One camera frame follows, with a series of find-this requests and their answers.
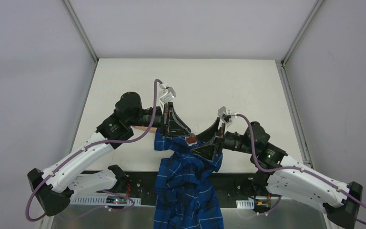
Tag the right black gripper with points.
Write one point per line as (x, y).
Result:
(219, 137)

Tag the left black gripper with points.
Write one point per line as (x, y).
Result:
(167, 119)

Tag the red nail polish bottle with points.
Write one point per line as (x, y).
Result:
(191, 140)

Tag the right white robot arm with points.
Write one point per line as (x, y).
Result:
(280, 174)

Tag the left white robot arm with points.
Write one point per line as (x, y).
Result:
(56, 186)

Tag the mannequin hand with painted nails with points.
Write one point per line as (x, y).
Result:
(143, 128)

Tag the blue plaid shirt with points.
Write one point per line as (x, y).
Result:
(185, 198)

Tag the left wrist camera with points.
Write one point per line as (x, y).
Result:
(166, 95)

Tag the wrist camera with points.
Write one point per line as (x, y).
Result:
(224, 114)
(166, 95)

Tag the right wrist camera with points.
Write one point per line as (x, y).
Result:
(224, 114)

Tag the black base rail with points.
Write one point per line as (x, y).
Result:
(228, 188)

